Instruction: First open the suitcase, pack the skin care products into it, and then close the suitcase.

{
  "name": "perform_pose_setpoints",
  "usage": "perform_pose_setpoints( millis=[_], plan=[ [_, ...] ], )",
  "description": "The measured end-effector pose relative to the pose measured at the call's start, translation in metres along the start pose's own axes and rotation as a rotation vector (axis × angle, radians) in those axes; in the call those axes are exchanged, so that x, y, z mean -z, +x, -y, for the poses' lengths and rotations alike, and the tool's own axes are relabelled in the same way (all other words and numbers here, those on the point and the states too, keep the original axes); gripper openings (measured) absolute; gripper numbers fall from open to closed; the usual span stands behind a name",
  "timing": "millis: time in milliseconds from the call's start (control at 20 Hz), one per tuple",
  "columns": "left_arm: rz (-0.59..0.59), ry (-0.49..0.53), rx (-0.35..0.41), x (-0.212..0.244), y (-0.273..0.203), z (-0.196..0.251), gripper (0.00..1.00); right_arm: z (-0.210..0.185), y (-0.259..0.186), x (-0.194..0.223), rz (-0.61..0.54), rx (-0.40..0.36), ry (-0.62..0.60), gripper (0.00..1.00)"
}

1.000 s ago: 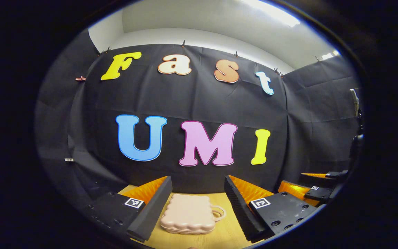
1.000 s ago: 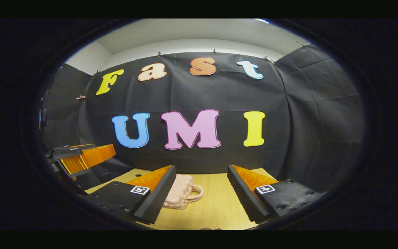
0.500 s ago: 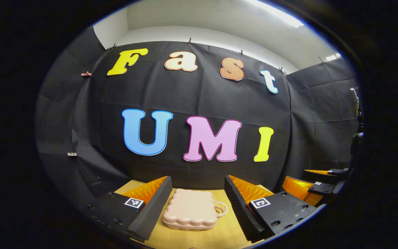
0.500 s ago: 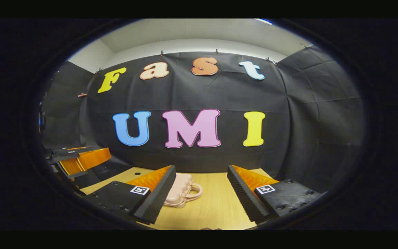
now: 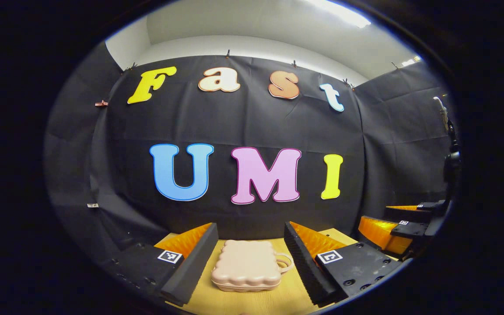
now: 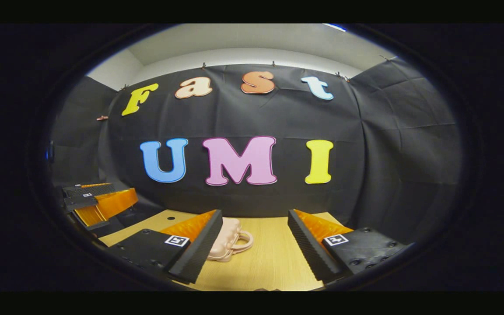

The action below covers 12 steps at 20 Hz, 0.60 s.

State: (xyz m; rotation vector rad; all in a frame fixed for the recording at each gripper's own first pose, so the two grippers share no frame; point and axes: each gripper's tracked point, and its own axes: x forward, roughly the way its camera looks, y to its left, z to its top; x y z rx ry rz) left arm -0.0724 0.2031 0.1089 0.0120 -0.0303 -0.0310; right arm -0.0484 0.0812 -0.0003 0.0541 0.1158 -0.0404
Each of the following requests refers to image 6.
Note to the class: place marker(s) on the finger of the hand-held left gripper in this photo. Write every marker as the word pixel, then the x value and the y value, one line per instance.
pixel 90 190
pixel 112 203

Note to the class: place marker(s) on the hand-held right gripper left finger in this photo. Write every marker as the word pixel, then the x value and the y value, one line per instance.
pixel 204 247

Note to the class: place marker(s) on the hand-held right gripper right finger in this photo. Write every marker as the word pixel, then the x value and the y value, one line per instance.
pixel 305 248

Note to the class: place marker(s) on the pink suitcase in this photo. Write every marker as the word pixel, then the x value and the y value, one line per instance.
pixel 225 238

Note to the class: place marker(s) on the black backdrop cloth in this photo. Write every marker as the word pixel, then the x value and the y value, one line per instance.
pixel 278 118

